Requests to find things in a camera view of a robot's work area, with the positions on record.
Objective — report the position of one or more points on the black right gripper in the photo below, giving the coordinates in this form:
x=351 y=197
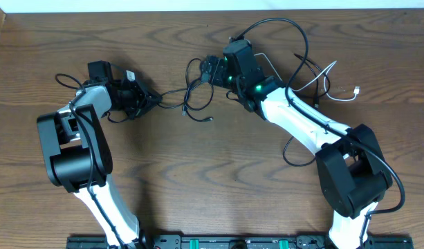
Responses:
x=211 y=62

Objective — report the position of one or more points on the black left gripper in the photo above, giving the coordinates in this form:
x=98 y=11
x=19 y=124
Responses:
x=146 y=101

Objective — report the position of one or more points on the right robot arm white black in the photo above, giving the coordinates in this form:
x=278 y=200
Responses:
x=352 y=171

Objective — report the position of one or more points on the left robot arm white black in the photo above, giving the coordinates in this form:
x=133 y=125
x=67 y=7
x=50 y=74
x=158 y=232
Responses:
x=77 y=156

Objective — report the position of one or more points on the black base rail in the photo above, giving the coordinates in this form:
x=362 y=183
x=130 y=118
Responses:
x=174 y=241

